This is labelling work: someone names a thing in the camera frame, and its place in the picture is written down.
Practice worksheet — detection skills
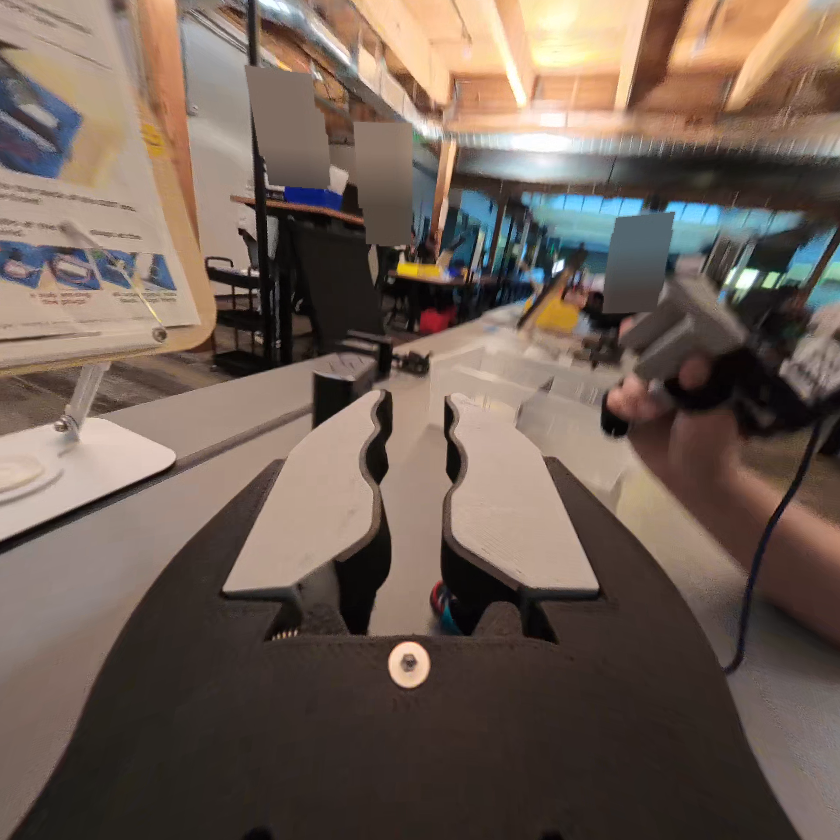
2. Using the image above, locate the person's right forearm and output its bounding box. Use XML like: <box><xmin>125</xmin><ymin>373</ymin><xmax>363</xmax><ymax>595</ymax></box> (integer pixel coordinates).
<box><xmin>646</xmin><ymin>427</ymin><xmax>840</xmax><ymax>647</ymax></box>

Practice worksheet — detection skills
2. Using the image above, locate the wooden post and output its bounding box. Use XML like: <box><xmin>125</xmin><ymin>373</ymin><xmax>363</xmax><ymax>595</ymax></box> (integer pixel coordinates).
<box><xmin>430</xmin><ymin>138</ymin><xmax>458</xmax><ymax>245</ymax></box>

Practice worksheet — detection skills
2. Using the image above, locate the person's right hand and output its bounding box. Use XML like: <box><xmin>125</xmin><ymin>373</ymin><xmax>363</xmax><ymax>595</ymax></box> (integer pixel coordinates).
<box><xmin>600</xmin><ymin>356</ymin><xmax>752</xmax><ymax>490</ymax></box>

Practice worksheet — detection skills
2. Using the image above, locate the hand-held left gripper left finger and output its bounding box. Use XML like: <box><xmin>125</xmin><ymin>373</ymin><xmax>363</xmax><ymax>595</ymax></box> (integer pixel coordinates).
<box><xmin>222</xmin><ymin>389</ymin><xmax>393</xmax><ymax>601</ymax></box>

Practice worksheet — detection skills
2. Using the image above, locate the black usb hub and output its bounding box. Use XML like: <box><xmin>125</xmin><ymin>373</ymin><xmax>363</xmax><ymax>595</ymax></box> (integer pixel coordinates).
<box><xmin>312</xmin><ymin>354</ymin><xmax>382</xmax><ymax>427</ymax></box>

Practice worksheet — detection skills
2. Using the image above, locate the clear plastic bin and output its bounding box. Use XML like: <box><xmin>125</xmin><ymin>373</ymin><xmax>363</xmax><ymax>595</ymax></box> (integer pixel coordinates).
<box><xmin>427</xmin><ymin>341</ymin><xmax>634</xmax><ymax>493</ymax></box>

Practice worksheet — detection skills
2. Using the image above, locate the black office chair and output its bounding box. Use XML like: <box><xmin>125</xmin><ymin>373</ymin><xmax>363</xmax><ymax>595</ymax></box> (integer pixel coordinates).
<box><xmin>289</xmin><ymin>223</ymin><xmax>388</xmax><ymax>339</ymax></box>

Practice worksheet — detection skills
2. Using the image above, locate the wooden standing desk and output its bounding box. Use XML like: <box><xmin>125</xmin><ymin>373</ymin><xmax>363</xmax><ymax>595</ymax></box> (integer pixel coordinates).
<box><xmin>230</xmin><ymin>193</ymin><xmax>368</xmax><ymax>368</ymax></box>

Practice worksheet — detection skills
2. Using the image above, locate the black utility cart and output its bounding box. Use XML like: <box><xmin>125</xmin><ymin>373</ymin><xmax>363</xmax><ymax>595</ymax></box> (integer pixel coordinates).
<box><xmin>205</xmin><ymin>256</ymin><xmax>277</xmax><ymax>376</ymax></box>

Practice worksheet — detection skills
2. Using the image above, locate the black power adapter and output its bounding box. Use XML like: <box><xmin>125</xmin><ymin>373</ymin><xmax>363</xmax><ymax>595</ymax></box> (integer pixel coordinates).
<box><xmin>338</xmin><ymin>330</ymin><xmax>433</xmax><ymax>375</ymax></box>

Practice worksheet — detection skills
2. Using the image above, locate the thin dark board stand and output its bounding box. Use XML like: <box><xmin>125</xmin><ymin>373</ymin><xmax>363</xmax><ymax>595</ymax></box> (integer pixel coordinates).
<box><xmin>515</xmin><ymin>246</ymin><xmax>588</xmax><ymax>329</ymax></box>

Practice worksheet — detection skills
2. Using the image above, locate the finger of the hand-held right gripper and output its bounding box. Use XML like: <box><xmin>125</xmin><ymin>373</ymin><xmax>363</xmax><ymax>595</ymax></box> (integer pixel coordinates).
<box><xmin>655</xmin><ymin>274</ymin><xmax>750</xmax><ymax>361</ymax></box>
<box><xmin>619</xmin><ymin>314</ymin><xmax>708</xmax><ymax>384</ymax></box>

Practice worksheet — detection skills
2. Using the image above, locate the blue storage bin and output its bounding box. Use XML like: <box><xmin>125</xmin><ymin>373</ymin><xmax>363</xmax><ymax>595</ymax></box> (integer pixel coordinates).
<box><xmin>283</xmin><ymin>186</ymin><xmax>345</xmax><ymax>211</ymax></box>

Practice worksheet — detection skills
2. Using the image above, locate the black floor lamp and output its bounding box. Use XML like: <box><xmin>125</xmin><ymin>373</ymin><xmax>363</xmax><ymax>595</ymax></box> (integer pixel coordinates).
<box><xmin>244</xmin><ymin>0</ymin><xmax>283</xmax><ymax>368</ymax></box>

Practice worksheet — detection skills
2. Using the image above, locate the instruction sheet on stand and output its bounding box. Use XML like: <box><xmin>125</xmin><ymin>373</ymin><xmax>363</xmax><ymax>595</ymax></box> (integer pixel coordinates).
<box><xmin>0</xmin><ymin>0</ymin><xmax>217</xmax><ymax>542</ymax></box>

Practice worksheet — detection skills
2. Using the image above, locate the blue braided usb cable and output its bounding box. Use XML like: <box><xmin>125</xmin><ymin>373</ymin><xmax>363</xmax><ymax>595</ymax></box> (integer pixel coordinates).
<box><xmin>430</xmin><ymin>413</ymin><xmax>828</xmax><ymax>673</ymax></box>

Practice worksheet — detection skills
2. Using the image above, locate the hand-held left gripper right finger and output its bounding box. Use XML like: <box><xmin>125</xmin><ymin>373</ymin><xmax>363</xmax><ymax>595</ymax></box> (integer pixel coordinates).
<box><xmin>441</xmin><ymin>392</ymin><xmax>601</xmax><ymax>601</ymax></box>

